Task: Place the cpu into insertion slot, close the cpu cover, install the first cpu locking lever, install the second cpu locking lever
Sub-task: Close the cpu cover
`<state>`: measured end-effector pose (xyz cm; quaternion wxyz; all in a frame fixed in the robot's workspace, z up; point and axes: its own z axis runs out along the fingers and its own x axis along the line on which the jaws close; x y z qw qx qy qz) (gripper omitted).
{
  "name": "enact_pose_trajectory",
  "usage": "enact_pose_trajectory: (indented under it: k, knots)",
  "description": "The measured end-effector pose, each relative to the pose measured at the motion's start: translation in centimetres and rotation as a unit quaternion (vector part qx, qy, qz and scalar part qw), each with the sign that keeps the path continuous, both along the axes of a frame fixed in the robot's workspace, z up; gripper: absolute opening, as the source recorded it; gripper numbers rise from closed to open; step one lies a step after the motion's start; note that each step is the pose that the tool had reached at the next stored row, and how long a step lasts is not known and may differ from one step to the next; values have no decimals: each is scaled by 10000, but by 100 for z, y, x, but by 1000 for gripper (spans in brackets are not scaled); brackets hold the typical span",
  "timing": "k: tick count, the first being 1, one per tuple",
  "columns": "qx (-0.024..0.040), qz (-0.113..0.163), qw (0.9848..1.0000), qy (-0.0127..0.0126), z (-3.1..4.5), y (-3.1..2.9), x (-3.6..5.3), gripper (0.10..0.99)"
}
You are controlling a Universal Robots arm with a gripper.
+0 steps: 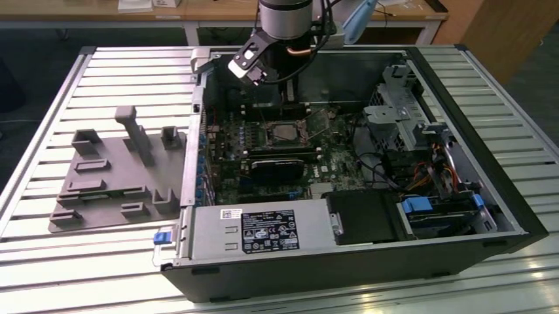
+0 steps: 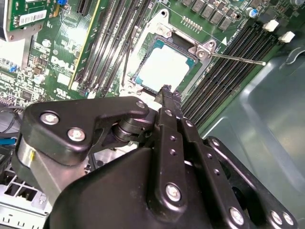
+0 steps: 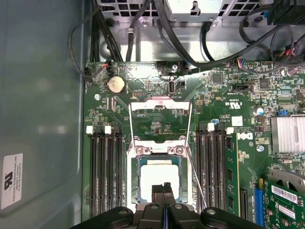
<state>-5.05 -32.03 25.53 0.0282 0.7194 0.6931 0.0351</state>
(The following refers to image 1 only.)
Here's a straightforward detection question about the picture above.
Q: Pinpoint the small black expansion card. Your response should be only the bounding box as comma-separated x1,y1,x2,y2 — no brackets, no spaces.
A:
247,157,307,183

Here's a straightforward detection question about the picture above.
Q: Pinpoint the black RAM slot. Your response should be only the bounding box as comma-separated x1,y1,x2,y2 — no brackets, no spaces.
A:
247,150,318,160
249,146,317,153

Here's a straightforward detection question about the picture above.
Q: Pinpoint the CPU socket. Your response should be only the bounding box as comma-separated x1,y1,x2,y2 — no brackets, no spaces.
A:
265,120,310,148

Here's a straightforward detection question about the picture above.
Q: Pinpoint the wooden desk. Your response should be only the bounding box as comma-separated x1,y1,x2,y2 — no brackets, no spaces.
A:
0,0,450,46

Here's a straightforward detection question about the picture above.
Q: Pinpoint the metal socket cover frame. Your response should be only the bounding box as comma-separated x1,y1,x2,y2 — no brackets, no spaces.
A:
305,109,338,135

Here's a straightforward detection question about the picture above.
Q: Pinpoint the brown wooden cabinet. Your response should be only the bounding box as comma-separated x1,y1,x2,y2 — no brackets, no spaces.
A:
434,0,559,84

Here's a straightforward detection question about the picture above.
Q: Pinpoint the black PC case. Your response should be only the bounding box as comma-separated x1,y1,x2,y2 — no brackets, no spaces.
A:
159,44,550,304

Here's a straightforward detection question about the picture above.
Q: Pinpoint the green motherboard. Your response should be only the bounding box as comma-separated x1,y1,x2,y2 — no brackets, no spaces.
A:
205,104,366,206

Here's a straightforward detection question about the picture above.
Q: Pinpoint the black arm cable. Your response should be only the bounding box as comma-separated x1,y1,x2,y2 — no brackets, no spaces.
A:
315,0,338,45

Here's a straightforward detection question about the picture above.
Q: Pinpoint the grey power supply unit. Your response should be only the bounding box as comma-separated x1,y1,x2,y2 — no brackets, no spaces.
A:
189,200,338,260

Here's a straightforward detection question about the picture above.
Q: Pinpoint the silver CPU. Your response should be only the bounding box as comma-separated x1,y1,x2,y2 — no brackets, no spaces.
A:
273,126,299,141

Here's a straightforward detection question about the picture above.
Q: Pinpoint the hard disk in blue carrier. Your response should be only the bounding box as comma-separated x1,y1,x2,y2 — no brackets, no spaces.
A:
398,192,488,241

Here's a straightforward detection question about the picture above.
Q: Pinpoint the orange yellow wire bundle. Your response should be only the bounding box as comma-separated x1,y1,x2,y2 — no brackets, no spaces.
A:
410,162,461,194

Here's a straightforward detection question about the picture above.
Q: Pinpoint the metal wire locking lever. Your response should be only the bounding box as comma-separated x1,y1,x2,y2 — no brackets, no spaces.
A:
255,97,269,131
307,125,331,143

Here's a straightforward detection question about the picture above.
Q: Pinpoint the grey metal drive cage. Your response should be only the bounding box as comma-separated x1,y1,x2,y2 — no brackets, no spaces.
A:
361,64,438,153

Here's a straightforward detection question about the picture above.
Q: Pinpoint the grey parts rack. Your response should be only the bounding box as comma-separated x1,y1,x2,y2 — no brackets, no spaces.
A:
47,106,190,234

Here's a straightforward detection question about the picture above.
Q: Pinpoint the black drive bay box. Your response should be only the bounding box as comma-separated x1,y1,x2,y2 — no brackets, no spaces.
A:
326,190,414,247

